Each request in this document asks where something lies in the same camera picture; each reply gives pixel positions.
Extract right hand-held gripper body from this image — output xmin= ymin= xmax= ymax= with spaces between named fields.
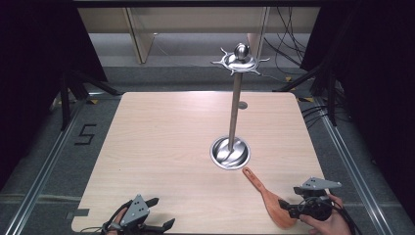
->
xmin=287 ymin=176 xmax=343 ymax=222

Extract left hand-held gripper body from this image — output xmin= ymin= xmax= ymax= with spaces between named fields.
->
xmin=102 ymin=194 xmax=155 ymax=235

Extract wooden rice spatula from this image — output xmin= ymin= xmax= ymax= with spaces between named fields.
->
xmin=242 ymin=166 xmax=299 ymax=230

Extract metal utensil rack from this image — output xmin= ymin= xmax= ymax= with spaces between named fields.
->
xmin=209 ymin=42 xmax=271 ymax=171

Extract person's left hand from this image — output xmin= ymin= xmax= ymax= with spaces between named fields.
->
xmin=107 ymin=207 xmax=129 ymax=235

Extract person's right hand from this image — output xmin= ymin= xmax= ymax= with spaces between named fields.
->
xmin=299 ymin=193 xmax=353 ymax=235

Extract black tape floor mark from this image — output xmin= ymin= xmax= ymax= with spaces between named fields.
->
xmin=73 ymin=122 xmax=98 ymax=147

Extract black tripod stand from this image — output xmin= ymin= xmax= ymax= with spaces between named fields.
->
xmin=271 ymin=57 xmax=341 ymax=128
xmin=58 ymin=69 xmax=124 ymax=132

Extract dark curtain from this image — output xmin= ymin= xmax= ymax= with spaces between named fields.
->
xmin=299 ymin=0 xmax=415 ymax=229
xmin=0 ymin=0 xmax=110 ymax=192

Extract beige wooden furniture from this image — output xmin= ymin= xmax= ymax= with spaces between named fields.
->
xmin=77 ymin=6 xmax=321 ymax=66

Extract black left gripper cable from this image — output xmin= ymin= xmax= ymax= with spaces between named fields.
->
xmin=78 ymin=199 xmax=133 ymax=235

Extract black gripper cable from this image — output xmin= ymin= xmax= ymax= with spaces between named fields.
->
xmin=331 ymin=197 xmax=364 ymax=235
xmin=78 ymin=199 xmax=133 ymax=235

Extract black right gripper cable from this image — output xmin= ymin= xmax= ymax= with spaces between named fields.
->
xmin=331 ymin=197 xmax=364 ymax=235

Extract aluminium floor rail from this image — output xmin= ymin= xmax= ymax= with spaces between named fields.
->
xmin=2 ymin=99 xmax=86 ymax=235
xmin=313 ymin=96 xmax=390 ymax=235

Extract black floor cables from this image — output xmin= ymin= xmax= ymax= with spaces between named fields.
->
xmin=300 ymin=103 xmax=354 ymax=130

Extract hanging black cables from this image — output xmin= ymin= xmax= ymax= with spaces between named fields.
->
xmin=262 ymin=6 xmax=310 ymax=69

